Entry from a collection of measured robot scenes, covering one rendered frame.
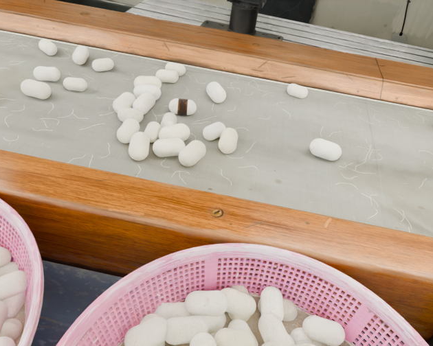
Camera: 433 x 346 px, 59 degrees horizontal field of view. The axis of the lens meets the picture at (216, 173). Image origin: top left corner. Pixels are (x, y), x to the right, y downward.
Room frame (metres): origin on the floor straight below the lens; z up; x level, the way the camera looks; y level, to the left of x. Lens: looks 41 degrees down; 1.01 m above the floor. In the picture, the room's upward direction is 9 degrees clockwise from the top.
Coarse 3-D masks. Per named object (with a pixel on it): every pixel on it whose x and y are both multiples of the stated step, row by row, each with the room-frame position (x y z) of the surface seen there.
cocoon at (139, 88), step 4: (140, 84) 0.45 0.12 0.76; (144, 84) 0.45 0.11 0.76; (148, 84) 0.45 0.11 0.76; (136, 88) 0.44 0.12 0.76; (140, 88) 0.44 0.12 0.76; (144, 88) 0.44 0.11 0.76; (148, 88) 0.45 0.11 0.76; (152, 88) 0.45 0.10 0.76; (156, 88) 0.45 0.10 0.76; (136, 92) 0.44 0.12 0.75; (140, 92) 0.44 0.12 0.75; (152, 92) 0.44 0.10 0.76; (156, 92) 0.44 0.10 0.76; (160, 92) 0.45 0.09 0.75; (136, 96) 0.44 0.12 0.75; (156, 96) 0.44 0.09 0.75
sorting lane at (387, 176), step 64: (0, 64) 0.48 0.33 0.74; (64, 64) 0.51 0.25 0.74; (128, 64) 0.54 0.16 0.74; (0, 128) 0.34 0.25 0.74; (64, 128) 0.36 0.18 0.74; (192, 128) 0.40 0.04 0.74; (256, 128) 0.42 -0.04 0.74; (320, 128) 0.44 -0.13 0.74; (384, 128) 0.47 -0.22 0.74; (256, 192) 0.30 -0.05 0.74; (320, 192) 0.31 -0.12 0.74; (384, 192) 0.33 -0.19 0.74
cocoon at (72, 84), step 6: (66, 78) 0.44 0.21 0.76; (72, 78) 0.44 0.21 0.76; (78, 78) 0.45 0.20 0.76; (66, 84) 0.44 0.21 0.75; (72, 84) 0.44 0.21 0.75; (78, 84) 0.44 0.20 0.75; (84, 84) 0.44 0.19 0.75; (72, 90) 0.44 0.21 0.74; (78, 90) 0.44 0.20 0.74; (84, 90) 0.44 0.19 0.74
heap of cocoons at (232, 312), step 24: (240, 288) 0.18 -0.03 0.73; (168, 312) 0.15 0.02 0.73; (192, 312) 0.15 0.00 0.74; (216, 312) 0.15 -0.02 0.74; (240, 312) 0.16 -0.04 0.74; (264, 312) 0.16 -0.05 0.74; (288, 312) 0.17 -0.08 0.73; (144, 336) 0.13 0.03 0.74; (168, 336) 0.13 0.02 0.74; (192, 336) 0.13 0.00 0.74; (216, 336) 0.14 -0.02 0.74; (240, 336) 0.14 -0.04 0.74; (264, 336) 0.14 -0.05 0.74; (288, 336) 0.14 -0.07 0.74; (312, 336) 0.15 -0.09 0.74; (336, 336) 0.15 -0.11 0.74
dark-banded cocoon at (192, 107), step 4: (172, 100) 0.43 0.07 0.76; (176, 100) 0.42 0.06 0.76; (188, 100) 0.43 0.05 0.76; (172, 104) 0.42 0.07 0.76; (176, 104) 0.42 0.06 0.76; (188, 104) 0.42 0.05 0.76; (192, 104) 0.42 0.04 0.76; (172, 108) 0.42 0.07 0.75; (176, 108) 0.42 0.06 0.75; (188, 108) 0.42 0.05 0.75; (192, 108) 0.42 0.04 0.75; (196, 108) 0.43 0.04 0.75; (172, 112) 0.42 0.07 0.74; (176, 112) 0.42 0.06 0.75; (188, 112) 0.42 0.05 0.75; (192, 112) 0.42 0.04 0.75
